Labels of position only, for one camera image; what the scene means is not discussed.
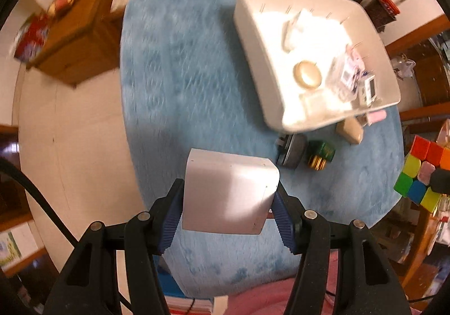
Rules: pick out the blue plush blanket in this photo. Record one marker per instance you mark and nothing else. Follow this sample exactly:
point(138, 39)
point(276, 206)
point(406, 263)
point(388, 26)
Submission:
point(182, 90)

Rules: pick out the stack of books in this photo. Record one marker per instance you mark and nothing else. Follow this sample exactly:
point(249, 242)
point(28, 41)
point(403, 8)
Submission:
point(190, 306)

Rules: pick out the pink cloth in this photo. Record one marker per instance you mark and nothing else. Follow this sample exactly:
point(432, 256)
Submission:
point(260, 301)

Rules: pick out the gold round compact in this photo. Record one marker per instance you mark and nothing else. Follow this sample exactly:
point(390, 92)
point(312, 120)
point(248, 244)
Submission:
point(307, 75)

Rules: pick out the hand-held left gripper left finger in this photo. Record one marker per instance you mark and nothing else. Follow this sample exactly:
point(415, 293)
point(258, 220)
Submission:
point(170, 220)

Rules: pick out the pink tube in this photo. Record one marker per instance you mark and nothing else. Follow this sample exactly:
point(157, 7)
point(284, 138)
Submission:
point(376, 117)

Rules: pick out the wooden side cabinet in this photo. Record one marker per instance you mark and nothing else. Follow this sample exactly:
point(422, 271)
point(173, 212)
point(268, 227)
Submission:
point(81, 37)

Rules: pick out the blue plastic stool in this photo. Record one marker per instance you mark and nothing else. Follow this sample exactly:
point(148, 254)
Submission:
point(168, 283)

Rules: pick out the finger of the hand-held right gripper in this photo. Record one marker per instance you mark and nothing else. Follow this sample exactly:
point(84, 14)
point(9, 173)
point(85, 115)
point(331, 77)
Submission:
point(441, 179)

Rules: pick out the white device with screen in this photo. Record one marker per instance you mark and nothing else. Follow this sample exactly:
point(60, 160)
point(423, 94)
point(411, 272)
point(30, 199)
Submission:
point(368, 90)

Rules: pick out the red printed box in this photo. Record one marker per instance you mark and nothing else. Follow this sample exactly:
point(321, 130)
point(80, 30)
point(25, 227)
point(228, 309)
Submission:
point(31, 37)

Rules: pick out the white storage bin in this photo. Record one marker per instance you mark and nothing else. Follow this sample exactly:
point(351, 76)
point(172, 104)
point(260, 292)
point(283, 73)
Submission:
point(267, 37)

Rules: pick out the beige small box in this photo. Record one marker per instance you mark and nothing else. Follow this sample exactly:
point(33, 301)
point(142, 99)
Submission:
point(351, 130)

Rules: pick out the green bottle gold cap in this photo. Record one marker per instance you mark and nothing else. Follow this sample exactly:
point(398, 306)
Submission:
point(323, 153)

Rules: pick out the multicoloured puzzle cube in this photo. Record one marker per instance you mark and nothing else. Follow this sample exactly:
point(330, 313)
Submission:
point(415, 167)

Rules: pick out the dark jar red lid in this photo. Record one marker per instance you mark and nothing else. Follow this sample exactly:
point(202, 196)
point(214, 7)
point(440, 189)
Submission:
point(381, 12)

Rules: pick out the clear plastic box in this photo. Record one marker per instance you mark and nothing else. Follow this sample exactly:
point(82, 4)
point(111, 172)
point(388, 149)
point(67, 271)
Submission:
point(346, 76)

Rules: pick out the white plastic bag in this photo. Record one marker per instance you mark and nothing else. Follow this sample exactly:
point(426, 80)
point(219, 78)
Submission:
point(404, 67)

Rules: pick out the white charger adapter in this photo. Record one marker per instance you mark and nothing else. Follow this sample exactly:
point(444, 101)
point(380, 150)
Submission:
point(228, 192)

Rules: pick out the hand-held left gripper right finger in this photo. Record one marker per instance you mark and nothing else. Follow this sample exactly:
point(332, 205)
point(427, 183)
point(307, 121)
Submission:
point(283, 220)

